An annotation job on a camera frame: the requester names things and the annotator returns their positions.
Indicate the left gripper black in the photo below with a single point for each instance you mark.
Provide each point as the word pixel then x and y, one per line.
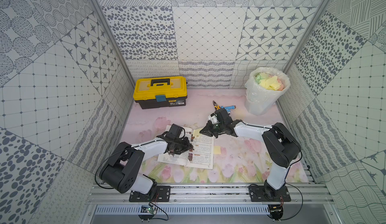
pixel 183 145

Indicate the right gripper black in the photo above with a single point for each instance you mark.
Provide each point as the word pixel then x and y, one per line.
pixel 208 131

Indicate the yellow sticky note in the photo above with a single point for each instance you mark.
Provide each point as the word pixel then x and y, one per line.
pixel 217 150
pixel 196 132

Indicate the illustrated story book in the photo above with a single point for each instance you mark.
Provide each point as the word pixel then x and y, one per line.
pixel 201 157

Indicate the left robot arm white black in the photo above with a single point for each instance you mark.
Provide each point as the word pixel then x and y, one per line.
pixel 121 170

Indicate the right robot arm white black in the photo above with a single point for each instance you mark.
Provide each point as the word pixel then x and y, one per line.
pixel 282 147

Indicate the pile of discarded sticky notes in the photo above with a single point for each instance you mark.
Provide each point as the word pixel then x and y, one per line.
pixel 269 82

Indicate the yellow black pliers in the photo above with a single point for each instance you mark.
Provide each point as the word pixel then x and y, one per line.
pixel 216 106

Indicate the white bin with plastic bag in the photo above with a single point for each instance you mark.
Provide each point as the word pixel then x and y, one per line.
pixel 259 100

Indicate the yellow black toolbox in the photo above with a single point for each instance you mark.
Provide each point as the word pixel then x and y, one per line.
pixel 161 92

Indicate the left controller board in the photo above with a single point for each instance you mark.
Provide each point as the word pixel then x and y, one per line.
pixel 147 213

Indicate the controller board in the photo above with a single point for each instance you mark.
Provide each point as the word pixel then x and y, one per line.
pixel 275 212
pixel 147 213

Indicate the right controller board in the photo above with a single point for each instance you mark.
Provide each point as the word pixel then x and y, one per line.
pixel 275 212

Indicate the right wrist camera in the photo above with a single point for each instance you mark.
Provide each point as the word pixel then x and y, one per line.
pixel 213 118

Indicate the blue handled tool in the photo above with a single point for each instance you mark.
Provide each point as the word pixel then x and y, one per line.
pixel 228 108

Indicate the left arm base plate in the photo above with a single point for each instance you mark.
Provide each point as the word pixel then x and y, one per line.
pixel 156 194

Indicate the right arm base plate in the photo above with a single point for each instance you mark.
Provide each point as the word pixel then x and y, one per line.
pixel 259 193

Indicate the aluminium mounting rail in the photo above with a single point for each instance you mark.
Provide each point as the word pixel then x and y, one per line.
pixel 216 193

